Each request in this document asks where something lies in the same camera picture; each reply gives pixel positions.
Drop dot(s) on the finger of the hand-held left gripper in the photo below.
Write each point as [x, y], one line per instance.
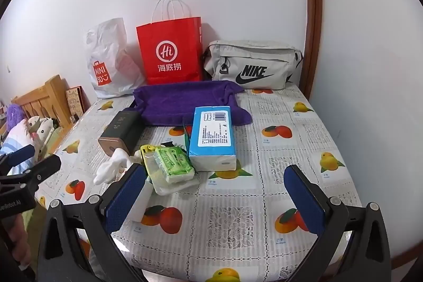
[43, 169]
[19, 154]

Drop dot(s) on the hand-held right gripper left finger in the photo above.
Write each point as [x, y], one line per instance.
[124, 199]

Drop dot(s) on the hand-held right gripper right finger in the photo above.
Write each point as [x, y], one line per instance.
[304, 199]

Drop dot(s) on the white socks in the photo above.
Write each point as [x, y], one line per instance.
[110, 168]

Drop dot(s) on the yellow black pouch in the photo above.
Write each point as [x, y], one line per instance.
[146, 149]

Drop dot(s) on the green pack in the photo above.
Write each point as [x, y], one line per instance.
[172, 163]

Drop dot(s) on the person's left hand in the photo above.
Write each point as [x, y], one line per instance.
[21, 242]

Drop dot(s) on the blue striped cloth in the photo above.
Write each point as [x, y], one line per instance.
[13, 140]

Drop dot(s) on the green bed sheet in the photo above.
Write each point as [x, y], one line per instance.
[33, 219]

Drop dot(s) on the white spotted plush toy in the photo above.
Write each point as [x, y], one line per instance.
[39, 130]

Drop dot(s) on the purple fluffy toy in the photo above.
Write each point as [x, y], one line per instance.
[15, 113]

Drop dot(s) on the wooden headboard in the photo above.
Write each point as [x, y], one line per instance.
[43, 97]

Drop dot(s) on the dark green box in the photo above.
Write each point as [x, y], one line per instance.
[124, 128]

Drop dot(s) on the fruit print tablecloth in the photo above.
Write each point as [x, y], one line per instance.
[231, 219]

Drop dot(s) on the blue tissue pack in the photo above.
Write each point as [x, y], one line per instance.
[213, 143]

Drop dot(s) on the purple towel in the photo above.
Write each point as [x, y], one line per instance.
[172, 100]

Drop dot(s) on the white plastic shopping bag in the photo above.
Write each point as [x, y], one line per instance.
[105, 50]

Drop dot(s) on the grey waist bag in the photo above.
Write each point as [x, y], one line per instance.
[257, 57]

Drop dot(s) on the red paper bag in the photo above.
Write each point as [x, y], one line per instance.
[168, 37]

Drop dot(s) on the brown wooden door frame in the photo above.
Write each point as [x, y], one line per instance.
[312, 21]

